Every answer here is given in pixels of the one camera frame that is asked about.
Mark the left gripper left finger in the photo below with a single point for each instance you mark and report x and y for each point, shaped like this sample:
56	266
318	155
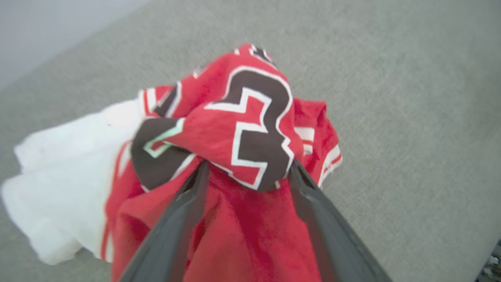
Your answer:
176	231

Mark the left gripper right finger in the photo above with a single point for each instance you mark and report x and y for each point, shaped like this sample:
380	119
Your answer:
332	235

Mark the red Bulls 23 jersey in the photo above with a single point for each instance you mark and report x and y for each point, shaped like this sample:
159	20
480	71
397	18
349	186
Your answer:
250	235

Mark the grey fabric sofa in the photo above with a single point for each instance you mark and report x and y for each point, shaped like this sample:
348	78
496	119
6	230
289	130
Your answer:
391	117

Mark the dark patterned rug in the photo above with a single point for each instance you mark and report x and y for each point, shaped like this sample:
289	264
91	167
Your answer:
494	266

